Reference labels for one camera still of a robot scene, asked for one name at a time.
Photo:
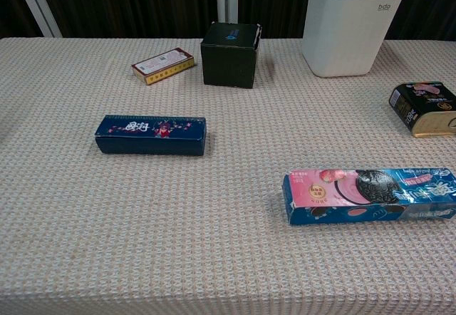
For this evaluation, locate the black cube cardboard box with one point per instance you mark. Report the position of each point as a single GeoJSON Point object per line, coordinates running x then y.
{"type": "Point", "coordinates": [228, 62]}

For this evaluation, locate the black gold meat tin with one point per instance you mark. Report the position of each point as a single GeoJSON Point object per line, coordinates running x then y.
{"type": "Point", "coordinates": [420, 112]}

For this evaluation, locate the blue pink cookie box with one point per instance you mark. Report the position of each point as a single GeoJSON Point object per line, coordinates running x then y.
{"type": "Point", "coordinates": [356, 194]}

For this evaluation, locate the beige woven tablecloth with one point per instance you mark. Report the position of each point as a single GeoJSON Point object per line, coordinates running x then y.
{"type": "Point", "coordinates": [213, 258]}

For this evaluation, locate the white square trash bin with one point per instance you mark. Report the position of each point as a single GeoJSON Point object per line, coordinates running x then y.
{"type": "Point", "coordinates": [342, 37]}

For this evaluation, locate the dark blue glasses case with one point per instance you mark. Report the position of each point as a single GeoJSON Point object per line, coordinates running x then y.
{"type": "Point", "coordinates": [149, 144]}

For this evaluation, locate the black pleated curtain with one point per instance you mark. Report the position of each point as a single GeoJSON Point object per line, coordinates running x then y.
{"type": "Point", "coordinates": [135, 5]}

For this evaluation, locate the red gold flat box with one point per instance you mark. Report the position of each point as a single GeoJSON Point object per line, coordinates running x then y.
{"type": "Point", "coordinates": [160, 63]}

